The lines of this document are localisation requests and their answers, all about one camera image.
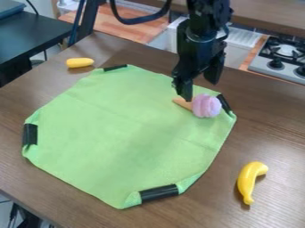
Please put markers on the toy stove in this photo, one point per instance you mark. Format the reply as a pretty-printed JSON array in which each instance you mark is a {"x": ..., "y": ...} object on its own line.
[{"x": 282, "y": 58}]

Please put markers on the yellow toy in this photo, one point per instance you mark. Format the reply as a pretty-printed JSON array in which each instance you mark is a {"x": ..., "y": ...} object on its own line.
[{"x": 79, "y": 62}]

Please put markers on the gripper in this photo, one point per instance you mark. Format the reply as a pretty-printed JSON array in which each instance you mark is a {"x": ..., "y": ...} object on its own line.
[{"x": 199, "y": 49}]

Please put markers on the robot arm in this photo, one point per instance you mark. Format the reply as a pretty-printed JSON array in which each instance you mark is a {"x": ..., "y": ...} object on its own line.
[{"x": 207, "y": 13}]

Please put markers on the toy sink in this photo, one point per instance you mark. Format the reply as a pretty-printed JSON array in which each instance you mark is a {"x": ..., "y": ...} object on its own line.
[{"x": 238, "y": 41}]

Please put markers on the black table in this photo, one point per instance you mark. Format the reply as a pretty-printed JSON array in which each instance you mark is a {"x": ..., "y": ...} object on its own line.
[{"x": 24, "y": 38}]

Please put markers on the yellow toy banana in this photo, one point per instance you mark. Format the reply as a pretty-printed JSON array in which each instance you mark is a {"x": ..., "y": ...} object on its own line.
[{"x": 248, "y": 179}]

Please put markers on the pink toy ice cream cone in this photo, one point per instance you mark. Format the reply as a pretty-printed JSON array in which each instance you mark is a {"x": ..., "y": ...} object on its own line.
[{"x": 203, "y": 105}]

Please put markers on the green cloth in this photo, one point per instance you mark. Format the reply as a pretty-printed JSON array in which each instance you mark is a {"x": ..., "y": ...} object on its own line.
[{"x": 123, "y": 133}]

